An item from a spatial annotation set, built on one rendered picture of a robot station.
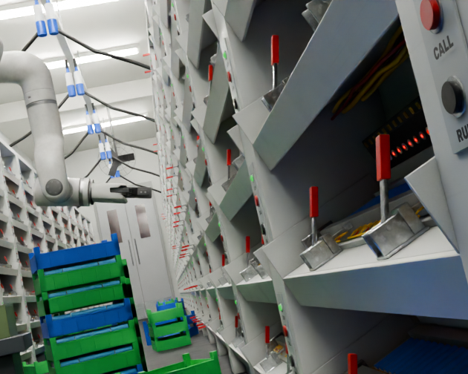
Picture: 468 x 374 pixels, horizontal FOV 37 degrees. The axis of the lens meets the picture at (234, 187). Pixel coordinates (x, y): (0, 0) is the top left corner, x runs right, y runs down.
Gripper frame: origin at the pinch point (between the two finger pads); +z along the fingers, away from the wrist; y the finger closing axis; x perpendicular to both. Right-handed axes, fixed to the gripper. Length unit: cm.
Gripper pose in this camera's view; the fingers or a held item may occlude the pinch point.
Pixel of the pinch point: (144, 192)
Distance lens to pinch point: 208.9
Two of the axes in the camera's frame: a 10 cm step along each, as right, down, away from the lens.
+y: 0.9, -1.5, -9.8
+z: 10.0, 0.1, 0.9
